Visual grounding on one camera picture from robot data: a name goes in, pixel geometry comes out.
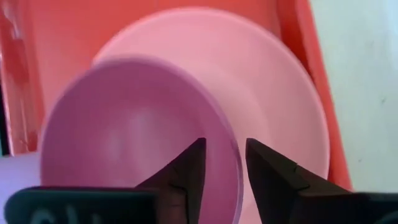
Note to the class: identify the magenta plastic bowl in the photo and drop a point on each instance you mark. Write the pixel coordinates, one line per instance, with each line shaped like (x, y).
(124, 124)

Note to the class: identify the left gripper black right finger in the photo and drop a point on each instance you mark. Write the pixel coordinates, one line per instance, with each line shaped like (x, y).
(273, 186)

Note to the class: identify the pink round plate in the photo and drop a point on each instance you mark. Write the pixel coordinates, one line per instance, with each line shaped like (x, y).
(264, 93)

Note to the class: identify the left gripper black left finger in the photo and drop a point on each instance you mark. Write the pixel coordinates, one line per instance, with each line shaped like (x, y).
(186, 186)

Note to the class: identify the red plastic tray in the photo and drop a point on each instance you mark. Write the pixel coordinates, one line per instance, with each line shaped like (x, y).
(62, 31)

